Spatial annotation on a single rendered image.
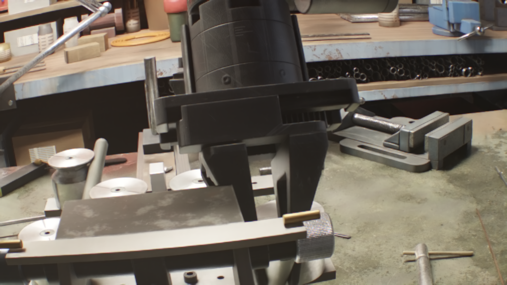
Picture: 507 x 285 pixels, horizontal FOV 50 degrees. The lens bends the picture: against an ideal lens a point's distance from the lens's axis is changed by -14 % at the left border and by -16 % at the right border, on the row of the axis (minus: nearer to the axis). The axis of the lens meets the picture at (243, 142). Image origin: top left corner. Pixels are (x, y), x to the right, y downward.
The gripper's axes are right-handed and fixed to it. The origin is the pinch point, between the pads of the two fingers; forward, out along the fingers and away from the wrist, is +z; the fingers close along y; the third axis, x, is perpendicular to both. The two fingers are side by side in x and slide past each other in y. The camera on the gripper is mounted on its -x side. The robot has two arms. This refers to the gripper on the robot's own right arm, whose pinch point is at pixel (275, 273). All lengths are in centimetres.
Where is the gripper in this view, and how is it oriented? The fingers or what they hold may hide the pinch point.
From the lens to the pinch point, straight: 32.6
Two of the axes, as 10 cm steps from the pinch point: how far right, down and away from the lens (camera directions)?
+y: -9.9, 1.2, -1.0
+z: 1.3, 9.7, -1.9
